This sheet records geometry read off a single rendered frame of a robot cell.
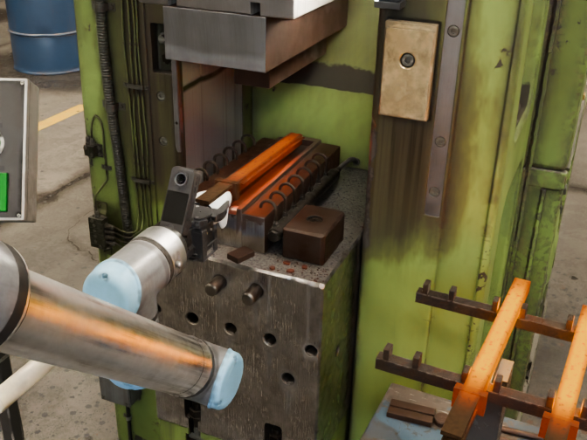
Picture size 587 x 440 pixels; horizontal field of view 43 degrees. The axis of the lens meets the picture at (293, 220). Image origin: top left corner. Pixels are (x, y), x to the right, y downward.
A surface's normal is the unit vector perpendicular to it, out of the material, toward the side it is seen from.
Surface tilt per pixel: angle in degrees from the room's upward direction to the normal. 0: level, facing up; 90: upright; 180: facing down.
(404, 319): 90
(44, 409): 0
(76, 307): 65
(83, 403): 0
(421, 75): 90
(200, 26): 90
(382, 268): 90
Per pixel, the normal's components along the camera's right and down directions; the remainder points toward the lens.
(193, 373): 0.86, 0.30
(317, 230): 0.03, -0.89
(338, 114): -0.39, 0.40
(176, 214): -0.30, -0.07
